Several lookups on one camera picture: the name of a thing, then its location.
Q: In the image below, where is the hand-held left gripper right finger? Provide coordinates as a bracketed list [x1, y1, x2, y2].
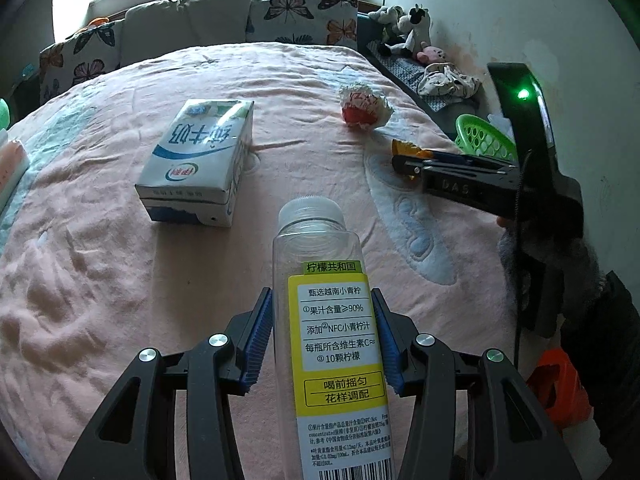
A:
[371, 287, 583, 480]

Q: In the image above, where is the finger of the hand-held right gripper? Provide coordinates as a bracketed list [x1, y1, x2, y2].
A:
[427, 148, 518, 168]
[391, 155, 437, 182]

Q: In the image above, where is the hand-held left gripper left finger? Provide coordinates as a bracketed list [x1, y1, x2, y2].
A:
[57, 287, 275, 480]

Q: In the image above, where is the yellow black wrapper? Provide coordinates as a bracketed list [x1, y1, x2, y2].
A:
[391, 138, 434, 159]

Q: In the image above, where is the green plastic basket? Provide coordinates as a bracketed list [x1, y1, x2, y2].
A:
[455, 113, 518, 163]

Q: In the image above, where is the clear bottle with yellow label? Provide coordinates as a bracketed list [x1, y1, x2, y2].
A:
[272, 196, 398, 480]

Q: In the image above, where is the crumpled white red wrapper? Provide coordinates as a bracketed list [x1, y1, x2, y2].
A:
[339, 82, 392, 129]

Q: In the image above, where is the crumpled printed cloth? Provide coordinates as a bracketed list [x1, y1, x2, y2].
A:
[417, 62, 482, 99]

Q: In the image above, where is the bench with patterned cover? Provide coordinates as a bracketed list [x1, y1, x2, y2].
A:
[357, 12, 488, 136]

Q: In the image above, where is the pink plush toy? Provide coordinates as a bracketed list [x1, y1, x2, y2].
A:
[414, 45, 447, 65]

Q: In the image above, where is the pink blanket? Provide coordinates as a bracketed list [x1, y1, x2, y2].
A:
[0, 40, 521, 480]

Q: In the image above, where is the black white cow plush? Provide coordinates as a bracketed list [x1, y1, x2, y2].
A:
[377, 4, 433, 58]

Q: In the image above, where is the grey plush toy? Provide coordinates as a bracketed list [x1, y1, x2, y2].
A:
[370, 6, 407, 43]

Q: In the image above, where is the orange plastic stool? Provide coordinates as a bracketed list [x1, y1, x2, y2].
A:
[527, 349, 596, 423]

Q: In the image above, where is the large butterfly print pillow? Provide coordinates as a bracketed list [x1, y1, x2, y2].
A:
[248, 0, 361, 52]

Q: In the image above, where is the white blue milk carton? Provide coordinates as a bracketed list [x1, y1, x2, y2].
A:
[135, 98, 255, 228]

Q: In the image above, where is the white pillow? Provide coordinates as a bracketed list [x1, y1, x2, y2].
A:
[119, 0, 254, 67]

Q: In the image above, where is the white pink packet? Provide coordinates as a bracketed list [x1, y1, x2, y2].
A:
[0, 140, 29, 207]

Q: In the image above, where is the small butterfly print pillow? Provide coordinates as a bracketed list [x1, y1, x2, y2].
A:
[39, 20, 124, 107]

